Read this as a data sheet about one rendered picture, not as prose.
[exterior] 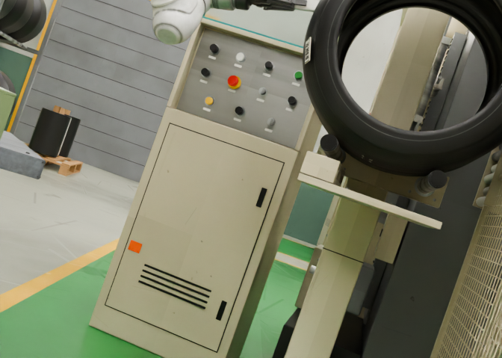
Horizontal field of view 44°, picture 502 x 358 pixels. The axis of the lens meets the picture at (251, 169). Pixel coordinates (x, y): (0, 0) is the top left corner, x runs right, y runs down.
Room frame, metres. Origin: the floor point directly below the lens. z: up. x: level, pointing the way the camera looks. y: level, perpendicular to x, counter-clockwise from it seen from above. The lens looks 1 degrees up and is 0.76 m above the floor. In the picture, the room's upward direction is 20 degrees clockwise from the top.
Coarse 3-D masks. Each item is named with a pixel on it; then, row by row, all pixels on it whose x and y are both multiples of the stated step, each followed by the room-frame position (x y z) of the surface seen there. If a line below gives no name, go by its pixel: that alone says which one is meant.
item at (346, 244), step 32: (416, 32) 1.90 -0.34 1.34; (416, 64) 1.89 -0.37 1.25; (384, 96) 1.90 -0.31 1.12; (416, 96) 1.89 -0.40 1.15; (384, 192) 1.88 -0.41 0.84; (352, 224) 1.90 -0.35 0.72; (320, 256) 1.91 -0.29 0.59; (352, 256) 1.89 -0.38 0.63; (320, 288) 1.90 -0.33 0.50; (352, 288) 1.88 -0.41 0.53; (320, 320) 1.90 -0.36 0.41; (288, 352) 1.91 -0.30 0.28; (320, 352) 1.89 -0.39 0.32
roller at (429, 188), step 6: (432, 174) 1.50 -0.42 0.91; (438, 174) 1.50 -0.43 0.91; (444, 174) 1.50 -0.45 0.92; (420, 180) 1.81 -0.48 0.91; (426, 180) 1.56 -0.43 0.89; (432, 180) 1.50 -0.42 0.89; (438, 180) 1.50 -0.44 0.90; (444, 180) 1.50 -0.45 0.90; (420, 186) 1.75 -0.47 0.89; (426, 186) 1.61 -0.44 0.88; (432, 186) 1.51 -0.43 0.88; (438, 186) 1.50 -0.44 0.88; (426, 192) 1.76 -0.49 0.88
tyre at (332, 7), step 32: (320, 0) 1.60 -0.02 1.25; (352, 0) 1.54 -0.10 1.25; (384, 0) 1.81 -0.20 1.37; (416, 0) 1.80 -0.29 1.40; (448, 0) 1.78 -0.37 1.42; (480, 0) 1.74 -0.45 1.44; (320, 32) 1.56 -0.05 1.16; (352, 32) 1.83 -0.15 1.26; (480, 32) 1.76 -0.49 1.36; (320, 64) 1.55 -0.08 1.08; (320, 96) 1.56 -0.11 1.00; (352, 128) 1.53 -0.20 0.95; (384, 128) 1.51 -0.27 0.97; (448, 128) 1.48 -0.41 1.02; (480, 128) 1.47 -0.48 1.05; (384, 160) 1.54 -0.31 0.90; (416, 160) 1.51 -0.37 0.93; (448, 160) 1.51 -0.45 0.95
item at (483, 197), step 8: (496, 152) 1.88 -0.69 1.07; (496, 160) 1.91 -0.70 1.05; (488, 168) 1.95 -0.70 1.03; (496, 168) 1.76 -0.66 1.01; (488, 176) 1.87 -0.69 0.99; (496, 176) 1.76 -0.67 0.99; (480, 184) 1.95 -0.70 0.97; (488, 184) 1.94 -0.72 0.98; (496, 184) 1.76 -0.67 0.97; (480, 192) 1.94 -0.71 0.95; (488, 192) 1.76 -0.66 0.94; (496, 192) 1.76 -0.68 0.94; (480, 200) 1.86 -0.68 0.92; (488, 200) 1.76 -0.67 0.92; (496, 200) 1.76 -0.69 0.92; (480, 208) 1.94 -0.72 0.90; (496, 208) 1.76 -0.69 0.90
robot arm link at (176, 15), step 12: (156, 0) 1.60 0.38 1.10; (168, 0) 1.58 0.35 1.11; (180, 0) 1.59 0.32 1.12; (192, 0) 1.62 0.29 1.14; (156, 12) 1.61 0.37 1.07; (168, 12) 1.58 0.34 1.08; (180, 12) 1.59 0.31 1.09; (192, 12) 1.62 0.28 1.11; (156, 24) 1.59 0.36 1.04; (168, 24) 1.58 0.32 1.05; (180, 24) 1.59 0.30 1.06; (192, 24) 1.62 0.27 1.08; (156, 36) 1.62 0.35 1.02; (168, 36) 1.60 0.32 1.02; (180, 36) 1.60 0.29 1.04
